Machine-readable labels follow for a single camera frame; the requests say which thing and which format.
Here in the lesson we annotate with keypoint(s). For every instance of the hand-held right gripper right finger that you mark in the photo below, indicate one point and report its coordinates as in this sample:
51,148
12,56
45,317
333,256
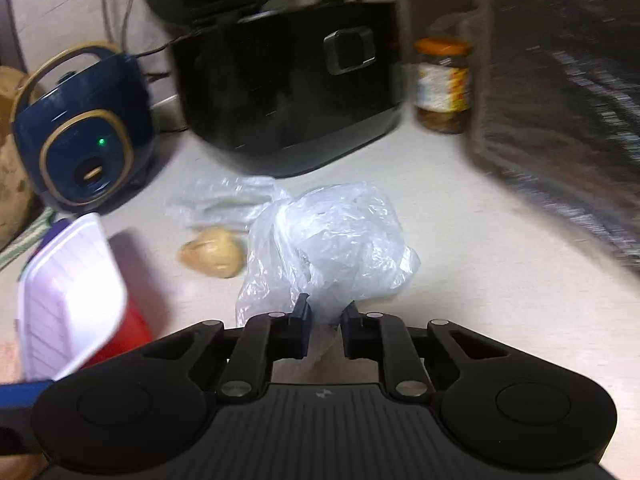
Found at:
347,332

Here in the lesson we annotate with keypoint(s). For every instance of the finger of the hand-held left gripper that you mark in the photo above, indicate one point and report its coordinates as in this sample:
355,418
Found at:
22,395

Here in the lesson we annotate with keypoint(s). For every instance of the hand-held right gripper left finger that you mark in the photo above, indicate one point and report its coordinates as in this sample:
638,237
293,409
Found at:
303,330

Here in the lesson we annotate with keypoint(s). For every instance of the white foam tray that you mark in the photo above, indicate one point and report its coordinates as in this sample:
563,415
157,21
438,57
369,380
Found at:
70,300

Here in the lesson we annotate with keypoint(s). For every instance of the red plastic container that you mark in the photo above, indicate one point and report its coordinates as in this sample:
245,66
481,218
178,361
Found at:
132,320

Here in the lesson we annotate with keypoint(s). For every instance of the green striped cloth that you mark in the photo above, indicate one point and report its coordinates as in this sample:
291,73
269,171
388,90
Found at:
25,245

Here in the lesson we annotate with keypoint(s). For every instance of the small flat clear plastic bag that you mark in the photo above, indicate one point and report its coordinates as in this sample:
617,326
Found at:
220,200

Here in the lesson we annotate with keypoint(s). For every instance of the brown round object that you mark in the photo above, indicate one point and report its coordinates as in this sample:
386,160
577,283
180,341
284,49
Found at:
12,170

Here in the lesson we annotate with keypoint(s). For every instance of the black rice cooker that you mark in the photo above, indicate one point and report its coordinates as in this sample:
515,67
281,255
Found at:
280,85

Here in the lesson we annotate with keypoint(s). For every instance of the glass jar with orange lid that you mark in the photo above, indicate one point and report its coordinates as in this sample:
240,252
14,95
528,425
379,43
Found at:
442,85

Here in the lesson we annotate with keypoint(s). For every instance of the blue rice cooker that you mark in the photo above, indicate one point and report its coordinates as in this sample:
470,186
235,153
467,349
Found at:
90,110

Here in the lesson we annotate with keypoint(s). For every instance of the black foil bag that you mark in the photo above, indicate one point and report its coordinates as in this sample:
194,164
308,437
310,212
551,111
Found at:
560,85

